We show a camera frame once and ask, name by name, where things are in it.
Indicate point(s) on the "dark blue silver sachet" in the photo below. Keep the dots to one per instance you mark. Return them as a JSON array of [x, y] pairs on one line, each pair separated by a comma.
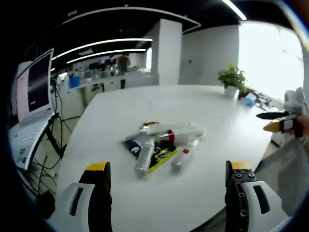
[[131, 147]]

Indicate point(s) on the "white laptop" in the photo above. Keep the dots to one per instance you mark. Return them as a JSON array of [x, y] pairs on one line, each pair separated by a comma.
[[36, 82]]

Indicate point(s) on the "white office counter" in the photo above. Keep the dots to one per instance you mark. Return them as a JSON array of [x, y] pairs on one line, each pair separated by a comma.
[[72, 101]]

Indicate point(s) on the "potted green plant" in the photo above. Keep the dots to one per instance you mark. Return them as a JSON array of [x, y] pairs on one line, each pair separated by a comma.
[[231, 77]]

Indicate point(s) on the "white bottle red square label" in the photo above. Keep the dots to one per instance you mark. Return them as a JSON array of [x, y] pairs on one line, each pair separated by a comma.
[[183, 157], [144, 159]]

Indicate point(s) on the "gold foil sachet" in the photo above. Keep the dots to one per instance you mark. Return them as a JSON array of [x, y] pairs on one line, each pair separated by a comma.
[[148, 123]]

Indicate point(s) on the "dark desk clutter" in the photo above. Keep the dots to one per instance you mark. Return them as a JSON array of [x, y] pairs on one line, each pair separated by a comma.
[[263, 99]]

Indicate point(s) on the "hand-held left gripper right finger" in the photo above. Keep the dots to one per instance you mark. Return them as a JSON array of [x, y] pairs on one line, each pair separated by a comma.
[[237, 193]]

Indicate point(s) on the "white pump bottle red collar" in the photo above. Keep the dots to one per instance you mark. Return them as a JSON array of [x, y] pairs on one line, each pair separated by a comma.
[[186, 135]]

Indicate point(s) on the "long ceiling light strip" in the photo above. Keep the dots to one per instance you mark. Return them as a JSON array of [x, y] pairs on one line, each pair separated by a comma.
[[106, 54], [101, 44]]

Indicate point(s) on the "white skincare tube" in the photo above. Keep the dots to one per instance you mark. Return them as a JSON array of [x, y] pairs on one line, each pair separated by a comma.
[[169, 126]]

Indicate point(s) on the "person's right hand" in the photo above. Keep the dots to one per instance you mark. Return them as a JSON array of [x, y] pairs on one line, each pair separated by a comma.
[[304, 124]]

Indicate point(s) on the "grey mesh office chair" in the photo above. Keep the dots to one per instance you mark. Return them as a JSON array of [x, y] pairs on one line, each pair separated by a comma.
[[287, 174]]

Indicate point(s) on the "black laptop stand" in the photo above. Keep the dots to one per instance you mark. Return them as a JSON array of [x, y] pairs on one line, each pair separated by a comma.
[[54, 135]]

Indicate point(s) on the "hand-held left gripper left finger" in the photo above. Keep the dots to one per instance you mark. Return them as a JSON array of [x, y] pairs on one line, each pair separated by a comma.
[[99, 193]]

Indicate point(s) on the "bright ceiling light strip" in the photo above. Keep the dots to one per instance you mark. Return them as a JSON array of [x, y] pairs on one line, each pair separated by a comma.
[[235, 9]]

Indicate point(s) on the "blue packet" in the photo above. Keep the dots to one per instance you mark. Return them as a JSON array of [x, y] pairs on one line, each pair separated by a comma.
[[248, 101]]

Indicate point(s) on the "green black sachet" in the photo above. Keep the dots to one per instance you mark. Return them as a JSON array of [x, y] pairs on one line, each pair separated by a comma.
[[163, 157]]

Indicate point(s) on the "small dark plant pot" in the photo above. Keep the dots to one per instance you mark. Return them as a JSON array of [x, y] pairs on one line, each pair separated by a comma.
[[245, 93]]

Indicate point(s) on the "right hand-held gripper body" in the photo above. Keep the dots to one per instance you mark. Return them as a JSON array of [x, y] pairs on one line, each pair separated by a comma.
[[293, 99]]

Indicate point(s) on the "blue storage box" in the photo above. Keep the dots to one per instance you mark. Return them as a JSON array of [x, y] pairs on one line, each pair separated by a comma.
[[74, 82]]

